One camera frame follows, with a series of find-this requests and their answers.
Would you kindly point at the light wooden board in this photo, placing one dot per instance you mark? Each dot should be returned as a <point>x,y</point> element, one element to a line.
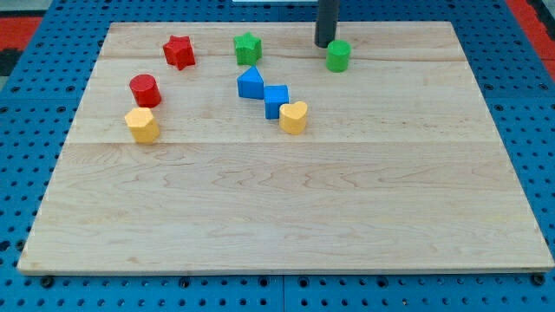
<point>400,169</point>

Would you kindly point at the green cylinder block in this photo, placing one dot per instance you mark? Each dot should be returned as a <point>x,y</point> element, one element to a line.
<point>338,54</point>

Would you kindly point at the blue cube block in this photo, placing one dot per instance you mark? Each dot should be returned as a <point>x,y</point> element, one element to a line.
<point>274,97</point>

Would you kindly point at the red cylinder block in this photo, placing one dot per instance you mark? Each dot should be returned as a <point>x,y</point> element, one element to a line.
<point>145,91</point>

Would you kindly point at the green star block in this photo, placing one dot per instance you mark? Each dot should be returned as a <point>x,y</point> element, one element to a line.
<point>247,48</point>

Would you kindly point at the red star block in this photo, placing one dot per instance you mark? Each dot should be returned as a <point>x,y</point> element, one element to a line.
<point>179,52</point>

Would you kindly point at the blue triangle block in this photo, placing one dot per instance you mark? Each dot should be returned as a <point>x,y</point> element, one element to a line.
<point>251,84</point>

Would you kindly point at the yellow heart block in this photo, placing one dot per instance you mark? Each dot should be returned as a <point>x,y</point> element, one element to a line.
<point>293,117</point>

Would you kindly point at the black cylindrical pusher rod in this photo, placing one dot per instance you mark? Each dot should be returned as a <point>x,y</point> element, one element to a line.
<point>326,22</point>

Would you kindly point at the yellow hexagon block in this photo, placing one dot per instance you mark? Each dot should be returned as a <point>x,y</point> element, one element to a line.
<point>142,125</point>

